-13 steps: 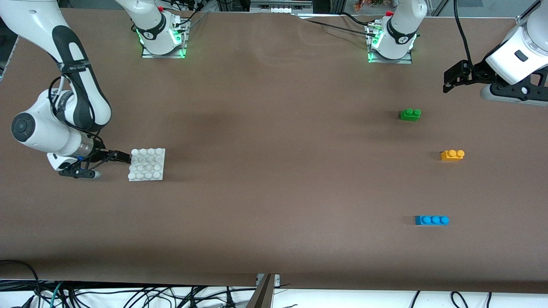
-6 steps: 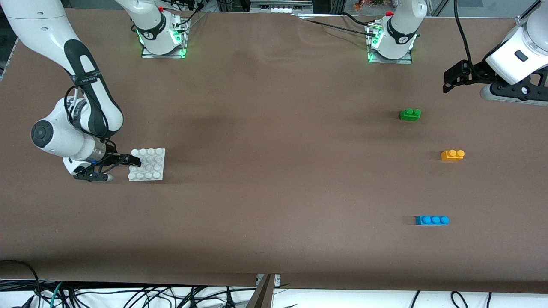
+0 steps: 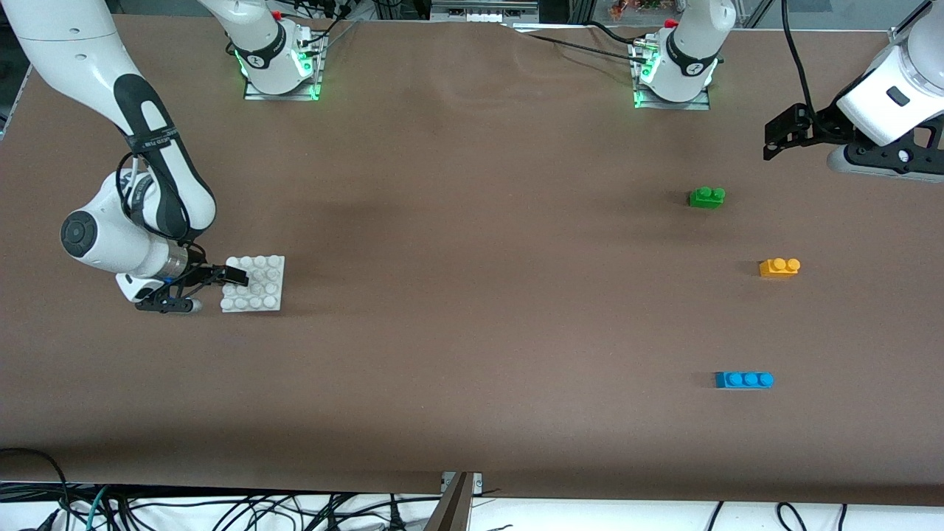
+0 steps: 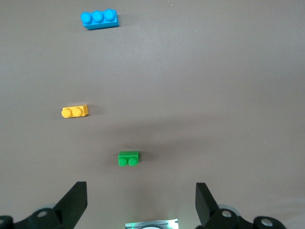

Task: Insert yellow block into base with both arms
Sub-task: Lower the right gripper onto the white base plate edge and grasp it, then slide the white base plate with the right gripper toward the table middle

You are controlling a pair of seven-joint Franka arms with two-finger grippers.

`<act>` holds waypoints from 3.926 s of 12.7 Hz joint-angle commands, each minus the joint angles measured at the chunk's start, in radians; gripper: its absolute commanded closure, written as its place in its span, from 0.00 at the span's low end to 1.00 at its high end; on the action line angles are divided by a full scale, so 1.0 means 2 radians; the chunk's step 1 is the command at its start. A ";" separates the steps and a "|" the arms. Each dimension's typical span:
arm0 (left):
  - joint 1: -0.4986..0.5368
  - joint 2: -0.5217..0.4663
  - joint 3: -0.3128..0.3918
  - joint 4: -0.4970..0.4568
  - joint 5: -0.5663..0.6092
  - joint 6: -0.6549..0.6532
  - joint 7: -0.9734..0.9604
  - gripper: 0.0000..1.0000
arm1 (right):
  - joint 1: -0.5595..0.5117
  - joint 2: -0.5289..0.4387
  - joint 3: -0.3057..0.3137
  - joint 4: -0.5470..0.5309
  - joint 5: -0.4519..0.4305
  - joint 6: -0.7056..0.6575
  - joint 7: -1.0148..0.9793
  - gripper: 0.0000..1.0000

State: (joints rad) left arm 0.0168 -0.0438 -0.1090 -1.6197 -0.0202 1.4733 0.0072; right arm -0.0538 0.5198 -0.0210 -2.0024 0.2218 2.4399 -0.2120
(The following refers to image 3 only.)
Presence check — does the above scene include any grey metal post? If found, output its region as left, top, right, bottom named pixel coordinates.
left=424, top=472, right=484, bottom=531

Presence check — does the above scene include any brown table cover sheet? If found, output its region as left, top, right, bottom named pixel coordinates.
left=0, top=13, right=944, bottom=510

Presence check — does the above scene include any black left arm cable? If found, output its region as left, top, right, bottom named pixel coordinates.
left=780, top=0, right=823, bottom=130

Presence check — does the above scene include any white studded base plate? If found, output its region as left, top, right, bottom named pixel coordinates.
left=221, top=254, right=286, bottom=314

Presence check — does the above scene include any teal cable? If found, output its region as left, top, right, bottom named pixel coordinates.
left=85, top=485, right=111, bottom=531

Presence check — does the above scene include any blue three-stud block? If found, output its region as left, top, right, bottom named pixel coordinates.
left=714, top=371, right=775, bottom=390

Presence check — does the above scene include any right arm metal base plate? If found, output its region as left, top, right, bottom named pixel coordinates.
left=243, top=29, right=322, bottom=102

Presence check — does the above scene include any white power strip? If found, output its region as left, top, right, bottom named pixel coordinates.
left=431, top=0, right=539, bottom=23

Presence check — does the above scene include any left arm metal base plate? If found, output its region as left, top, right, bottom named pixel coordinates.
left=633, top=41, right=712, bottom=111

